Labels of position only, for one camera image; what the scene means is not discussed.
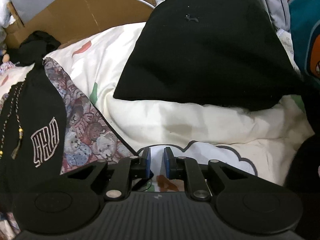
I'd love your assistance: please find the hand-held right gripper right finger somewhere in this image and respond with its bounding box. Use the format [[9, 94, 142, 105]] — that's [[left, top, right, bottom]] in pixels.
[[163, 147, 258, 202]]

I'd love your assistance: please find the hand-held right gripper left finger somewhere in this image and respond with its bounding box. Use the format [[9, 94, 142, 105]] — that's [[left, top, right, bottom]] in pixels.
[[60, 147, 153, 202]]

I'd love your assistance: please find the black embroidered garment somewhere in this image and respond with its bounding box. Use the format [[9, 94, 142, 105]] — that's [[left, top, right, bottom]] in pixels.
[[0, 55, 67, 195]]

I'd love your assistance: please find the black clothes pile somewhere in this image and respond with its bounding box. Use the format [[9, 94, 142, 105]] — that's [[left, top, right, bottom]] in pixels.
[[19, 31, 62, 65]]

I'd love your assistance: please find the white bear-print bedsheet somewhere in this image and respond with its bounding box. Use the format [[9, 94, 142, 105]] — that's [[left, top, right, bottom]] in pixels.
[[0, 21, 315, 188]]

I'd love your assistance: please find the bear-pattern tapestry blanket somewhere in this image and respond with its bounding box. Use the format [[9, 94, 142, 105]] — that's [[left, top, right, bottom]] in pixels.
[[0, 57, 140, 240]]

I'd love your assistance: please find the folded plain black garment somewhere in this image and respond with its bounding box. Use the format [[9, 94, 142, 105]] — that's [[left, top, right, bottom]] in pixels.
[[113, 0, 307, 112]]

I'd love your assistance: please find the dark cloth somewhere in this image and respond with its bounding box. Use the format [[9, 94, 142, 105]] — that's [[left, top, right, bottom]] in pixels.
[[282, 75, 320, 193]]

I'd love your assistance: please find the flattened cardboard sheet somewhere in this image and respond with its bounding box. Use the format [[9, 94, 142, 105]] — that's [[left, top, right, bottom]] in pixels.
[[5, 0, 157, 49]]

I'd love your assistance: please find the grey backpack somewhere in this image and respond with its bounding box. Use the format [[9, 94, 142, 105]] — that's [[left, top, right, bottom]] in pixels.
[[244, 0, 292, 32]]

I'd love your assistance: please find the teal bag with orange print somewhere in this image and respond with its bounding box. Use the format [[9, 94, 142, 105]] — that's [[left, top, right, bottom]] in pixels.
[[287, 0, 320, 80]]

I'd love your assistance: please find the white pillow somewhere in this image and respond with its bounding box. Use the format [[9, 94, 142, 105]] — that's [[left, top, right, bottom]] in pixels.
[[0, 0, 13, 28]]

